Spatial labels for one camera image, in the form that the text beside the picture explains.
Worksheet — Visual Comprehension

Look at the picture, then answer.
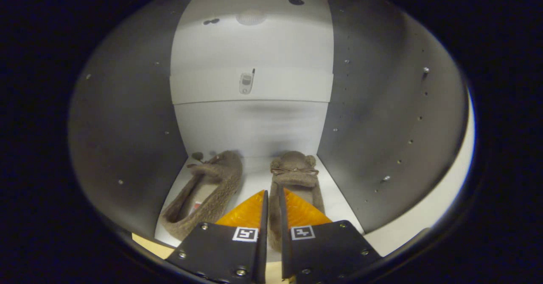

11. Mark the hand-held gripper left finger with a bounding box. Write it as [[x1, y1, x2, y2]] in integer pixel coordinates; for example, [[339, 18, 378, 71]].
[[165, 190, 269, 284]]

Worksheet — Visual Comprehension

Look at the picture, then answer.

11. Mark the brown fluffy shoe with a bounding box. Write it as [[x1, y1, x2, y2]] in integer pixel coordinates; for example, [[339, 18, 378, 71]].
[[268, 151, 326, 253], [160, 150, 243, 241]]

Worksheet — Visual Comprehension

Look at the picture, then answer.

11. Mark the grey shoe cabinet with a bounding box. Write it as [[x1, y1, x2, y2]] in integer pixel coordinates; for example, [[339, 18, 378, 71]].
[[68, 0, 469, 259]]

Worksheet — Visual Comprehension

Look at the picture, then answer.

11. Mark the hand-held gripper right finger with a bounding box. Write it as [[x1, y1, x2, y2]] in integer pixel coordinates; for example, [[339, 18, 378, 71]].
[[279, 187, 382, 284]]

